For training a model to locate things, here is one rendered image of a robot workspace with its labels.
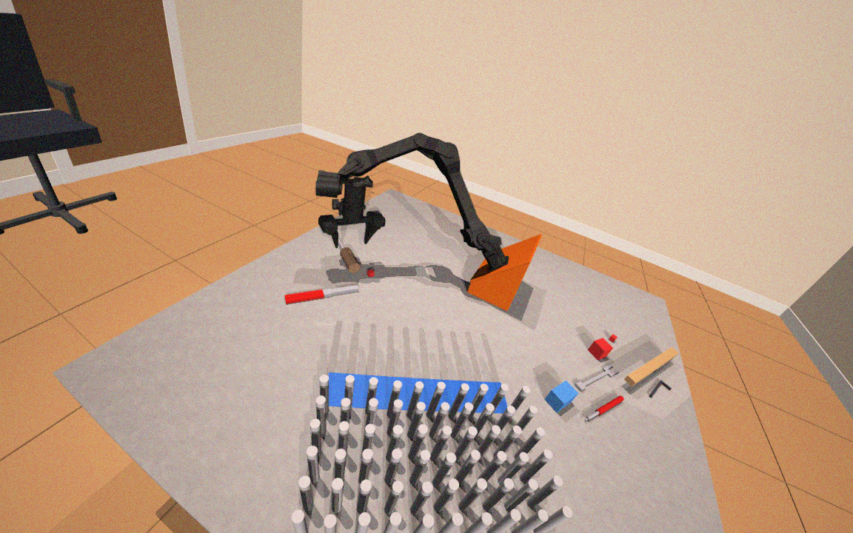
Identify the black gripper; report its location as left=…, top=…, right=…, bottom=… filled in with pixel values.
left=318, top=198, right=385, bottom=248

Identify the blue flat strip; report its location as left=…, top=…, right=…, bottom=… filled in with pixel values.
left=328, top=372, right=501, bottom=412

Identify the blue cube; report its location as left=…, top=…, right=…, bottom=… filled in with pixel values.
left=544, top=381, right=578, bottom=413

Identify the red-handled screwdriver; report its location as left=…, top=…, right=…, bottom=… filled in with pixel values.
left=585, top=396, right=623, bottom=420

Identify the dark grey l-shaped rod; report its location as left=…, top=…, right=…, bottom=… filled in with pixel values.
left=649, top=381, right=671, bottom=397

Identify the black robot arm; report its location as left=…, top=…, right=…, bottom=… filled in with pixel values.
left=315, top=133, right=509, bottom=272

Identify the grey flat wrench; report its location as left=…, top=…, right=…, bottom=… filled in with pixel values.
left=575, top=364, right=619, bottom=392

